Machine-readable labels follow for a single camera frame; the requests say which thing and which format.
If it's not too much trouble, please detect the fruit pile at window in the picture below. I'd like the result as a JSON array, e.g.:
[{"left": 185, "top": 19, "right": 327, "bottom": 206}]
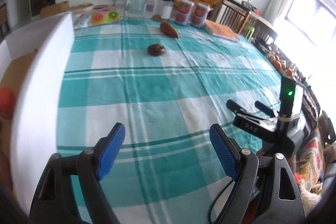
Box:
[{"left": 266, "top": 46, "right": 297, "bottom": 77}]

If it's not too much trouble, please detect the red apple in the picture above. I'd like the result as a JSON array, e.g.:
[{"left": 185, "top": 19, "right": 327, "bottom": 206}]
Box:
[{"left": 0, "top": 87, "right": 16, "bottom": 120}]

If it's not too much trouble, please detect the teal checked tablecloth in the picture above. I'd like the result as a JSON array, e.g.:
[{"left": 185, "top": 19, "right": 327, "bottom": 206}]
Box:
[{"left": 56, "top": 20, "right": 281, "bottom": 223}]

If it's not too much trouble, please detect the orange book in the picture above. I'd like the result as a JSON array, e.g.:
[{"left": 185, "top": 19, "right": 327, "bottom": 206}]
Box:
[{"left": 204, "top": 20, "right": 240, "bottom": 42}]

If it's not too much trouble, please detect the dark wooden chair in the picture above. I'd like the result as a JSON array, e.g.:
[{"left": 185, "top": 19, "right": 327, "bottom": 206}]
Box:
[{"left": 216, "top": 0, "right": 251, "bottom": 34}]

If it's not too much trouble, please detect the white cardboard box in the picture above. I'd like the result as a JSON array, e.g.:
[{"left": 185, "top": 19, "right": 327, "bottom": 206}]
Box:
[{"left": 1, "top": 12, "right": 75, "bottom": 214}]

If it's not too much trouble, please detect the right white orange canister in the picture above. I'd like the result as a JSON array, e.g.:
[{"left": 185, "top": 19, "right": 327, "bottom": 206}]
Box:
[{"left": 190, "top": 3, "right": 210, "bottom": 28}]

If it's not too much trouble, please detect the white orange canister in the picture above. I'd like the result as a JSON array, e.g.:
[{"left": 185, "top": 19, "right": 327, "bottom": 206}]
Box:
[
  {"left": 190, "top": 3, "right": 210, "bottom": 28},
  {"left": 175, "top": 0, "right": 195, "bottom": 26}
]

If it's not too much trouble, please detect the dark mangosteen behind apple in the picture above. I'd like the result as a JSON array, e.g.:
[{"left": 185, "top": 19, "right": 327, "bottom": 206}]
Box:
[{"left": 147, "top": 44, "right": 166, "bottom": 56}]

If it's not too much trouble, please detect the brown sweet potato far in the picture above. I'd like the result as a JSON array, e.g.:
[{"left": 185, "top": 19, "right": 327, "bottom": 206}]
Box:
[{"left": 159, "top": 22, "right": 179, "bottom": 39}]

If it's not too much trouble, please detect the left white orange canister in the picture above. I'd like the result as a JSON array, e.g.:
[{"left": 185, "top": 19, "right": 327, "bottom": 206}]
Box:
[{"left": 175, "top": 0, "right": 195, "bottom": 26}]

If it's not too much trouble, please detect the clear jar black lid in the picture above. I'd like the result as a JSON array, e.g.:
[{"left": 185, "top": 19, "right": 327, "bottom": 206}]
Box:
[{"left": 153, "top": 0, "right": 174, "bottom": 20}]

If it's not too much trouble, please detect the fruit print tissue pack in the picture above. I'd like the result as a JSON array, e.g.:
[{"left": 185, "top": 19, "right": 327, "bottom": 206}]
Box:
[{"left": 91, "top": 7, "right": 121, "bottom": 26}]

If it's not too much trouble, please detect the clear glass jar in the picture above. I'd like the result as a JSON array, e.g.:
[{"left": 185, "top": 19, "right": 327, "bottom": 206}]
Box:
[{"left": 123, "top": 0, "right": 147, "bottom": 19}]

